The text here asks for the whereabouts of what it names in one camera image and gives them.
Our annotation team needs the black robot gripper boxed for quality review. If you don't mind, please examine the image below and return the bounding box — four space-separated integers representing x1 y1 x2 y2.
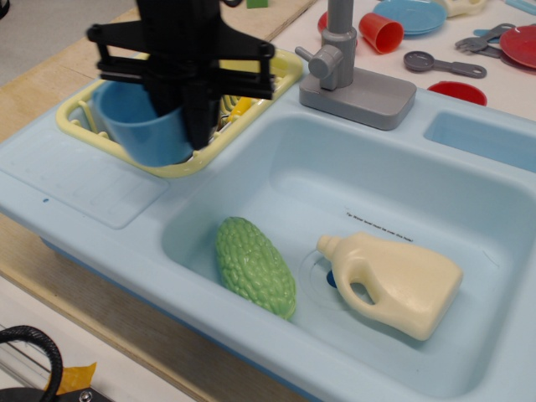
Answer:
87 1 276 150

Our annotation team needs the light blue toy sink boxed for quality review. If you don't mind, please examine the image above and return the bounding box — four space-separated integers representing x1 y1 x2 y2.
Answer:
1 86 535 401

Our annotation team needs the grey toy faucet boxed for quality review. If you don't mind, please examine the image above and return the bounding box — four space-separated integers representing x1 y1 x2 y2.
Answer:
295 0 417 131

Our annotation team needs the cream detergent bottle toy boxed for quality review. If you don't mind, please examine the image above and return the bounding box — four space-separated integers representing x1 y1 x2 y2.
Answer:
317 232 463 341

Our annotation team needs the red plastic cup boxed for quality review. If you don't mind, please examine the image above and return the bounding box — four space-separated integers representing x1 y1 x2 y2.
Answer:
358 13 405 54

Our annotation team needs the yellow plastic utensil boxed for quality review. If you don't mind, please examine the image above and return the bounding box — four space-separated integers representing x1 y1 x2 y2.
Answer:
226 96 252 121

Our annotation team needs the yellow tape piece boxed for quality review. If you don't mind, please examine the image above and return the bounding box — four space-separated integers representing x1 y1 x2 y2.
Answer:
56 362 97 395

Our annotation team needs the yellow dish drying rack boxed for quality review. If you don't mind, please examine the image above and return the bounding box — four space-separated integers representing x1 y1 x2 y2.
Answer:
55 49 302 178

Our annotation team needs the black braided cable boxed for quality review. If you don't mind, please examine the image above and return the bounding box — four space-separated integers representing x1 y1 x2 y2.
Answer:
0 325 64 402

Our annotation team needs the red plastic plate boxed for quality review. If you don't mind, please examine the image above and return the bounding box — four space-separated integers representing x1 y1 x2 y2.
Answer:
499 25 536 68

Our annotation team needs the blue plastic cup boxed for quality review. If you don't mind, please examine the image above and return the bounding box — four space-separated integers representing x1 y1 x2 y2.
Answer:
92 81 193 168

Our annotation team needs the blue plastic plate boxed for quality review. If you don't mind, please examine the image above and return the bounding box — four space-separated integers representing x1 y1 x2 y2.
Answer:
373 0 447 36

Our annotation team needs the grey plastic spoon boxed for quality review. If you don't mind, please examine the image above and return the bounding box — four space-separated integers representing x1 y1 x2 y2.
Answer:
403 51 487 79

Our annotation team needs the green block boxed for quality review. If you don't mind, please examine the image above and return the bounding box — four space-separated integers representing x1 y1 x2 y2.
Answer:
246 0 269 9

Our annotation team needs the blue sink drain plug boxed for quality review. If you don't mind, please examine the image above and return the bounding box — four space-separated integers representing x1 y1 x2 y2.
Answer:
327 271 337 288

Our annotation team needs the grey plastic fork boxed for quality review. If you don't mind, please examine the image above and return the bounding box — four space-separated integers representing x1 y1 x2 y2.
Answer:
455 23 514 59

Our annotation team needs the cream plastic container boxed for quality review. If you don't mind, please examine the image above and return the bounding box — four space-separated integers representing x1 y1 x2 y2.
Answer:
442 0 487 18

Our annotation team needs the red plate behind faucet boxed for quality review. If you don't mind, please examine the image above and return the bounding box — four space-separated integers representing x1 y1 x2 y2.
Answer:
317 12 328 34

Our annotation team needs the red plastic bowl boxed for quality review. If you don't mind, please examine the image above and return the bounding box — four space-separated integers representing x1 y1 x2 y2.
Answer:
427 81 487 106

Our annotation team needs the green bitter melon toy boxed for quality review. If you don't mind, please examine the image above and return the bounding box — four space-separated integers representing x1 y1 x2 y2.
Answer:
215 217 296 320

